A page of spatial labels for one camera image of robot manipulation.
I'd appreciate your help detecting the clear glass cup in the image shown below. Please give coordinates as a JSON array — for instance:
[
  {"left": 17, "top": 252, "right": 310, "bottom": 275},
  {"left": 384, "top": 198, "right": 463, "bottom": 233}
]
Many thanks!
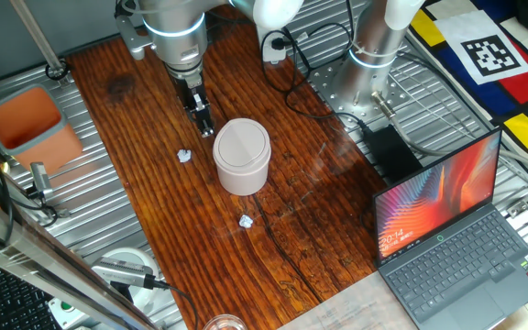
[{"left": 202, "top": 313, "right": 249, "bottom": 330}]

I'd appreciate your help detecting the shiny metal frame bar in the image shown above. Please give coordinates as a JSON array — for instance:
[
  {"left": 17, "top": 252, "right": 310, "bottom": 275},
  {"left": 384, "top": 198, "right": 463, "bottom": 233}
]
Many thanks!
[{"left": 0, "top": 182, "right": 160, "bottom": 330}]

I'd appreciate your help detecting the dark grey laptop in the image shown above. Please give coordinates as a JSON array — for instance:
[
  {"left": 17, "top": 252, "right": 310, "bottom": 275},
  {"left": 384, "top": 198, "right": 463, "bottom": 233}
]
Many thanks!
[{"left": 372, "top": 127, "right": 528, "bottom": 330}]

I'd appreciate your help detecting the silver depth camera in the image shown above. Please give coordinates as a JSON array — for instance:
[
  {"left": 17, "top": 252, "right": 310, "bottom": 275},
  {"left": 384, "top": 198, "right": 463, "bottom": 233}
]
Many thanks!
[{"left": 90, "top": 256, "right": 158, "bottom": 290}]

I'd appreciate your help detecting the green push-button box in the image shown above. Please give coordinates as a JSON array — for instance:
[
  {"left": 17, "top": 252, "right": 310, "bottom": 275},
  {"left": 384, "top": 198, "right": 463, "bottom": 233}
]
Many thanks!
[{"left": 47, "top": 297, "right": 86, "bottom": 329}]

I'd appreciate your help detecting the thin metal rod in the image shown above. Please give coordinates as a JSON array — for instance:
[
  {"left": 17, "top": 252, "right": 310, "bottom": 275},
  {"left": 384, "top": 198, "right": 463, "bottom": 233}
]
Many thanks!
[{"left": 9, "top": 0, "right": 71, "bottom": 83}]

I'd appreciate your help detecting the colourful block-pattern cloth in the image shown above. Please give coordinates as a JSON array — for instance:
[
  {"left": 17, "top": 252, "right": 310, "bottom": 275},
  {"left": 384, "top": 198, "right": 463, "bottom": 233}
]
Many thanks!
[{"left": 405, "top": 0, "right": 528, "bottom": 175}]

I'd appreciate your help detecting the white marker tag sheet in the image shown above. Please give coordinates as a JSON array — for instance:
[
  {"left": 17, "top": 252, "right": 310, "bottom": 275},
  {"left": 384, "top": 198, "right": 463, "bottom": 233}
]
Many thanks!
[{"left": 433, "top": 9, "right": 528, "bottom": 86}]

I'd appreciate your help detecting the thick grey robot cable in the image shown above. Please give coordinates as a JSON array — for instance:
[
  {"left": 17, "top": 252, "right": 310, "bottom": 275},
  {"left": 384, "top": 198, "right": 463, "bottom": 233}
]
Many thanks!
[{"left": 369, "top": 90, "right": 528, "bottom": 184}]

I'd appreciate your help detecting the black power adapter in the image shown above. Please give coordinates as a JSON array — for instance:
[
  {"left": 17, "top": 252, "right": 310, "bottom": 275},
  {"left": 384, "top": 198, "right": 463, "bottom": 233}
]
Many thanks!
[{"left": 362, "top": 124, "right": 424, "bottom": 184}]

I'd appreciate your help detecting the black power cord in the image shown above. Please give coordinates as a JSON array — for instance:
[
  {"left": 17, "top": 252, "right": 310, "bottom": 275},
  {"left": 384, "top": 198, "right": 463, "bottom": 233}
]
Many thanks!
[{"left": 259, "top": 0, "right": 373, "bottom": 135}]

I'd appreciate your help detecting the orange bin with grey rim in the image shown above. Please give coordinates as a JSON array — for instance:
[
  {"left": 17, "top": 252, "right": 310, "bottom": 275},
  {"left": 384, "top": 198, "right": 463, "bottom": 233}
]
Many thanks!
[{"left": 0, "top": 83, "right": 84, "bottom": 175}]

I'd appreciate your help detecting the white power strip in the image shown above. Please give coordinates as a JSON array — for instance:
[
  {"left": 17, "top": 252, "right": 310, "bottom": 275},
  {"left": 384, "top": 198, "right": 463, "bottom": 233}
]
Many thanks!
[{"left": 257, "top": 25, "right": 288, "bottom": 65}]

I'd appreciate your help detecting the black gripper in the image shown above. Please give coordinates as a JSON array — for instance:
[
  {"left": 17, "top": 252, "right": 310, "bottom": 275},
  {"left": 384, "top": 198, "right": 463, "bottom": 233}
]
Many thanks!
[{"left": 173, "top": 72, "right": 215, "bottom": 138}]

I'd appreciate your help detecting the small silver camera on mount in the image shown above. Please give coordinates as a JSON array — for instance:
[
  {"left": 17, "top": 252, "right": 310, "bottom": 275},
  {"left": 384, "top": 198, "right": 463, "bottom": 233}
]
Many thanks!
[{"left": 24, "top": 161, "right": 71, "bottom": 220}]

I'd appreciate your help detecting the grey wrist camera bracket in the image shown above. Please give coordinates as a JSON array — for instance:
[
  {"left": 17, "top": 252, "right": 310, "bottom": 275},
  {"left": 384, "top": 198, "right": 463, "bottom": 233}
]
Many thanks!
[{"left": 115, "top": 13, "right": 155, "bottom": 61}]

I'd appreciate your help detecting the white cylinder container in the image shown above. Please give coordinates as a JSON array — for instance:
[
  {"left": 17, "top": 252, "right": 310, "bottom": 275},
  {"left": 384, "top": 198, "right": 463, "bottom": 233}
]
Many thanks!
[{"left": 92, "top": 247, "right": 160, "bottom": 313}]

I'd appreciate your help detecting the black camera cable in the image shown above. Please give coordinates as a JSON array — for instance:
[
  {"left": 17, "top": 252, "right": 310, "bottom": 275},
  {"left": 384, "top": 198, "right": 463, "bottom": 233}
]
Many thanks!
[{"left": 153, "top": 280, "right": 200, "bottom": 330}]

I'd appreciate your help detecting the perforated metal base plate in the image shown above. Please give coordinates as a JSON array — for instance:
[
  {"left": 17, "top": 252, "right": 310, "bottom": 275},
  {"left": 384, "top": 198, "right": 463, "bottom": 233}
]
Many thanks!
[{"left": 307, "top": 59, "right": 412, "bottom": 129}]

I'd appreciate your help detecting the black keyboard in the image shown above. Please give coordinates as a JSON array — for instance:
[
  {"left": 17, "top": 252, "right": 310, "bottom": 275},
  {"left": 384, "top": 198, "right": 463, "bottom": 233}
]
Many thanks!
[{"left": 0, "top": 265, "right": 63, "bottom": 330}]

